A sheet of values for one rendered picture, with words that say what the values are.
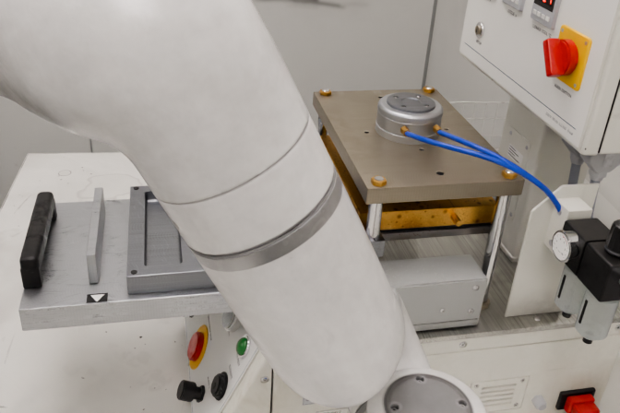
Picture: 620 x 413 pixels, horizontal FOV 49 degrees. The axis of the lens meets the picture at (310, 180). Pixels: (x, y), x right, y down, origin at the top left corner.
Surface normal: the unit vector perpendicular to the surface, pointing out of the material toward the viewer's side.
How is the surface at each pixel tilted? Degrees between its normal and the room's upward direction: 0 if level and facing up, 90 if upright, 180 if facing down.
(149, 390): 0
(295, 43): 90
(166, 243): 0
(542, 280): 90
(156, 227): 0
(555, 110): 90
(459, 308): 90
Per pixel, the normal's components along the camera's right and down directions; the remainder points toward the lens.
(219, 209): -0.06, 0.55
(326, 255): 0.58, 0.22
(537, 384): 0.21, 0.49
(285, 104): 0.84, -0.07
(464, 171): 0.06, -0.87
